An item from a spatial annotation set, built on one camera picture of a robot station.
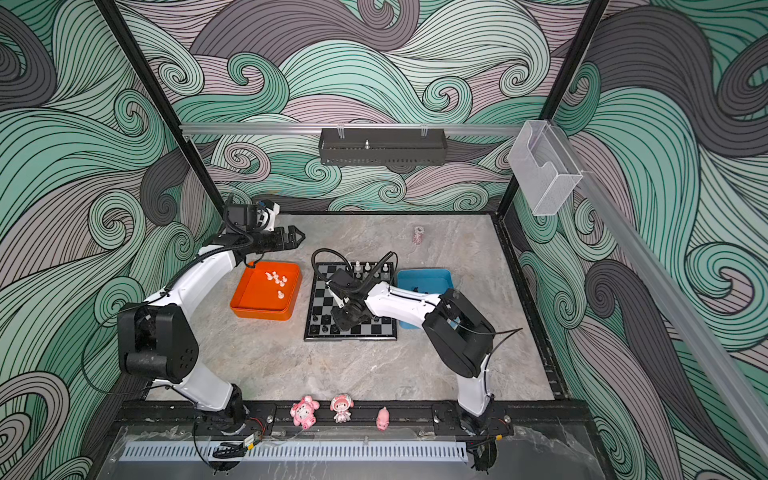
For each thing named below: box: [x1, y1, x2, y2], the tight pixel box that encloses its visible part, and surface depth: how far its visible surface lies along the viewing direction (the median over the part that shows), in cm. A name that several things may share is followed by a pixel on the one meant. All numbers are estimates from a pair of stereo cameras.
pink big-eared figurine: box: [290, 395, 320, 430], surface depth 73 cm
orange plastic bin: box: [230, 262, 303, 321], surface depth 98 cm
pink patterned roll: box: [412, 226, 425, 245], surface depth 109 cm
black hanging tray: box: [318, 123, 448, 166], surface depth 97 cm
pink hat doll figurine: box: [330, 392, 355, 424], surface depth 74 cm
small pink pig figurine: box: [376, 406, 390, 432], surface depth 74 cm
